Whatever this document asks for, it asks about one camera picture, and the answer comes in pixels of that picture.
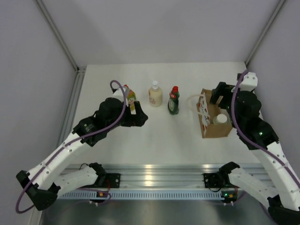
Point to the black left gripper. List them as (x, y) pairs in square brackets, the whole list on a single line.
[(137, 120)]

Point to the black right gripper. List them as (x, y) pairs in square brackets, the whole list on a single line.
[(224, 91)]

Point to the yellow dish soap bottle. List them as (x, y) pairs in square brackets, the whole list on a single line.
[(131, 98)]

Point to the cream pump soap bottle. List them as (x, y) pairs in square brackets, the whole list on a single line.
[(155, 95)]

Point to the white capped bottle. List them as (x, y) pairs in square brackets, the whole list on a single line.
[(220, 119)]

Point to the green dish soap bottle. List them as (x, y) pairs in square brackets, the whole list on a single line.
[(173, 102)]

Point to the burlap canvas bag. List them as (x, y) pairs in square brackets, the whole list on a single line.
[(210, 127)]

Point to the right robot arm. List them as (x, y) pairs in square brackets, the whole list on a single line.
[(282, 200)]

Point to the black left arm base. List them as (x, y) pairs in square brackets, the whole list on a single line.
[(112, 180)]

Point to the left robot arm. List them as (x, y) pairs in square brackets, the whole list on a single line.
[(44, 183)]

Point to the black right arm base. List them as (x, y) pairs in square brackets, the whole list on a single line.
[(212, 180)]

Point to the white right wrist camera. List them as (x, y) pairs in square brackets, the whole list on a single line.
[(249, 82)]

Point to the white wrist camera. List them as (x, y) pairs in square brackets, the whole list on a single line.
[(118, 94), (249, 82)]

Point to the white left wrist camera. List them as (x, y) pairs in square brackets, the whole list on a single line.
[(118, 94)]

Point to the left aluminium frame post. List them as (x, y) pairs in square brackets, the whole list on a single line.
[(55, 31)]

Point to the aluminium frame post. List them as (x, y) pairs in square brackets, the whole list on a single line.
[(267, 27), (55, 31)]

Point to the aluminium mounting rail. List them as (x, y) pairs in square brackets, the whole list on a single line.
[(162, 176)]

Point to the right aluminium frame post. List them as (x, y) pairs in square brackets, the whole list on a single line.
[(267, 27)]

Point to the grey slotted cable duct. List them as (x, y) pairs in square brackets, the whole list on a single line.
[(150, 195)]

